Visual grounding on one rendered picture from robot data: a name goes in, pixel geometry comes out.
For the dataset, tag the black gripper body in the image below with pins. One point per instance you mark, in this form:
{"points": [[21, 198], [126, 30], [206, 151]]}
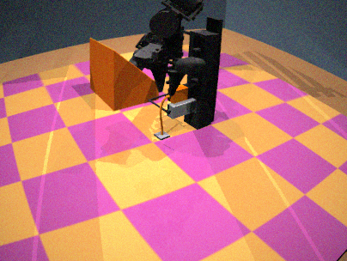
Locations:
{"points": [[189, 65]]}

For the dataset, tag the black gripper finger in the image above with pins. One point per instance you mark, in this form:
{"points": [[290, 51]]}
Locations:
{"points": [[175, 79], [159, 74]]}

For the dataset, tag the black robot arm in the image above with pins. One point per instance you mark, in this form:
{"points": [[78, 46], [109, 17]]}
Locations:
{"points": [[164, 24]]}

